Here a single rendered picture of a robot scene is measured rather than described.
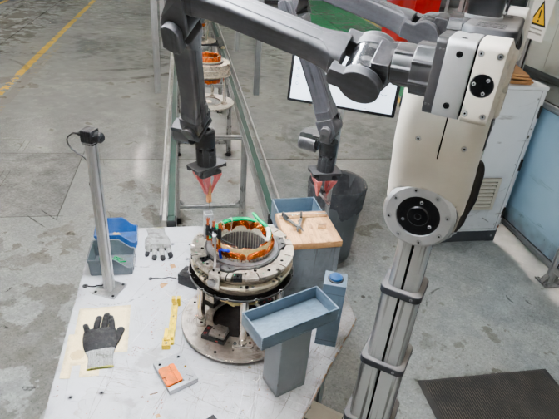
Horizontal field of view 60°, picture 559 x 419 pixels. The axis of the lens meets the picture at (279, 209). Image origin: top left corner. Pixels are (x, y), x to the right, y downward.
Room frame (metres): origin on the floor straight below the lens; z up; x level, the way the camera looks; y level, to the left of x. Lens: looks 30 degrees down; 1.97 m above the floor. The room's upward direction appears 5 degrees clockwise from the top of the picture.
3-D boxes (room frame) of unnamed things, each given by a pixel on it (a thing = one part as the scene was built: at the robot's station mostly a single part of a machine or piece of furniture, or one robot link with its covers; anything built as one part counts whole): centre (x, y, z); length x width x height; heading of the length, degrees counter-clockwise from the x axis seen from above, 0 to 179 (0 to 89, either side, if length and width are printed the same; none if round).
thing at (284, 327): (1.01, -0.06, 0.92); 0.25 x 0.11 x 0.28; 124
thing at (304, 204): (1.59, -0.06, 0.92); 0.17 x 0.11 x 0.28; 106
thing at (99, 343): (1.10, 0.53, 0.79); 0.24 x 0.13 x 0.02; 13
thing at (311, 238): (1.44, -0.10, 1.05); 0.20 x 0.19 x 0.02; 16
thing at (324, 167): (1.47, -0.14, 1.29); 0.10 x 0.07 x 0.07; 106
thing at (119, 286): (1.35, 0.59, 0.78); 0.09 x 0.09 x 0.01; 78
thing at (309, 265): (1.44, -0.10, 0.91); 0.19 x 0.19 x 0.26; 16
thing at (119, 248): (1.49, 0.62, 0.82); 0.16 x 0.14 x 0.07; 102
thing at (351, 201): (2.83, -0.36, 0.39); 0.39 x 0.39 x 0.35
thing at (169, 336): (1.20, 0.33, 0.80); 0.22 x 0.04 x 0.03; 6
